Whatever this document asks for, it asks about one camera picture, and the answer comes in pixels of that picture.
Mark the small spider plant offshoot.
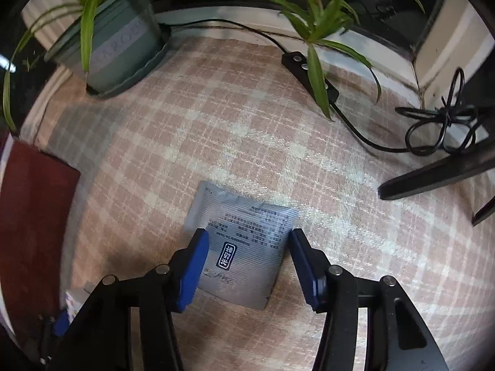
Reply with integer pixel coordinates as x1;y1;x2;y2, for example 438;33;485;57
222;0;426;121

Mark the star print tissue packet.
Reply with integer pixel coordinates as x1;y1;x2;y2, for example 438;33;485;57
64;289;89;318

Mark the dark red board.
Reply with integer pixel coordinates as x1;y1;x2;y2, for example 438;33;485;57
0;139;82;343

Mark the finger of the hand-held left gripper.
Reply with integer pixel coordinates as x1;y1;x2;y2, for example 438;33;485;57
38;310;71;365

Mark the grey-green plant pot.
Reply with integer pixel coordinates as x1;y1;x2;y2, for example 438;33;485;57
44;0;171;98

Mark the black cable with inline switch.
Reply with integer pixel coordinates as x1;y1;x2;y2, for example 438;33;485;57
160;19;489;158

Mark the grey foil sachet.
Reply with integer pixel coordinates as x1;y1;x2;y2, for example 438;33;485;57
186;181;301;310

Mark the plaid cloth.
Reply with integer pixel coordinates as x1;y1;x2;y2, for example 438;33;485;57
17;35;495;371

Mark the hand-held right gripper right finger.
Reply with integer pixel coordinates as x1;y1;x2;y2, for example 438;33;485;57
288;228;450;371

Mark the large spider plant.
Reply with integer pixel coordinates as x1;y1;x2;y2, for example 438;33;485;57
0;0;163;133

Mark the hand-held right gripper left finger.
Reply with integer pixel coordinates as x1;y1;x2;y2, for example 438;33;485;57
50;228;210;371

